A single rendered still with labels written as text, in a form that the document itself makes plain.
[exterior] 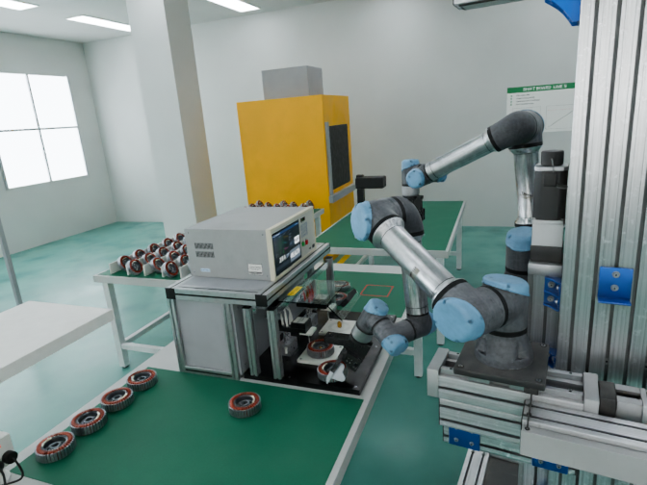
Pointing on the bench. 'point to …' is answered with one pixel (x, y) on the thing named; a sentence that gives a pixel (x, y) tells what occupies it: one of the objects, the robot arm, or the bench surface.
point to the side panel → (204, 338)
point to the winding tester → (246, 242)
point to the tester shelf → (244, 294)
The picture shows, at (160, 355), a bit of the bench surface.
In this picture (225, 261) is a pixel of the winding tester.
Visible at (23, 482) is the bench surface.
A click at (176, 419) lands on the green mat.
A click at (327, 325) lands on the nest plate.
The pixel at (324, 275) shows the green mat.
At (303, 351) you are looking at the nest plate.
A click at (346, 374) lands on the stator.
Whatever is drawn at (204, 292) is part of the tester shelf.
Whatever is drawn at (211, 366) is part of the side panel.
